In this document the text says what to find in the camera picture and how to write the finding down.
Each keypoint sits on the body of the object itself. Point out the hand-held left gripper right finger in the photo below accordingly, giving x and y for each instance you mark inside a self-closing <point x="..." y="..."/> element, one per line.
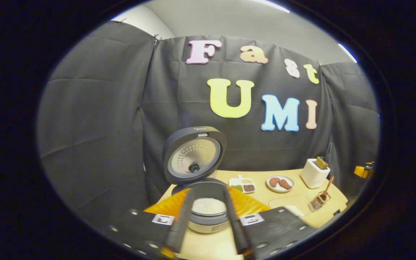
<point x="235" y="224"/>

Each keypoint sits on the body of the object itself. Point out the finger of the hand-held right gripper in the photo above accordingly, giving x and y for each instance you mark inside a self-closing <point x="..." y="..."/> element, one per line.
<point x="361" y="170"/>

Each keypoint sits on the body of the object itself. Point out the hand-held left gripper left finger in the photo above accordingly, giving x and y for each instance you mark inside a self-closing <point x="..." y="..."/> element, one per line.
<point x="181" y="224"/>

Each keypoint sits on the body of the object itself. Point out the brown wooden spoon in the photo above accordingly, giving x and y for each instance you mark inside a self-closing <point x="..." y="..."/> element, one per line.
<point x="326" y="187"/>

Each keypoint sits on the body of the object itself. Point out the clear-lidded white rice box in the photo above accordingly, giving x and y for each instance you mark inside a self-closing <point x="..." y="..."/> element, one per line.
<point x="287" y="202"/>

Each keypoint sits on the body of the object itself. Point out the grey rice cooker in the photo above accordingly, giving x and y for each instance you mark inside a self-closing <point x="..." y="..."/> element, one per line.
<point x="179" y="144"/>

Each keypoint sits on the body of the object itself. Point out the brown toast slice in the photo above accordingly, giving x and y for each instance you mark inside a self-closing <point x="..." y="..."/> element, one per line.
<point x="321" y="163"/>

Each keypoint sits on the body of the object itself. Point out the white divided bean dish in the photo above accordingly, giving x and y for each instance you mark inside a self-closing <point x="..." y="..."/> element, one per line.
<point x="242" y="184"/>

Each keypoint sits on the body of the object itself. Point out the white toaster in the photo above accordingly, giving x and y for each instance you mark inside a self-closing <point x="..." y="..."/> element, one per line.
<point x="311" y="177"/>

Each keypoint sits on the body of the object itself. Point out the white round plate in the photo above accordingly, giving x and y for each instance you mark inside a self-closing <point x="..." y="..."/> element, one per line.
<point x="280" y="190"/>

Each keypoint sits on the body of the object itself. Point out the reddish brown meat piece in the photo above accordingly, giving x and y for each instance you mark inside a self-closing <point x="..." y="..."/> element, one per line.
<point x="274" y="181"/>
<point x="285" y="184"/>

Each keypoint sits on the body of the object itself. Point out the black backdrop cloth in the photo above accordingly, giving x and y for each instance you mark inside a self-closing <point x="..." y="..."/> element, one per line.
<point x="96" y="126"/>

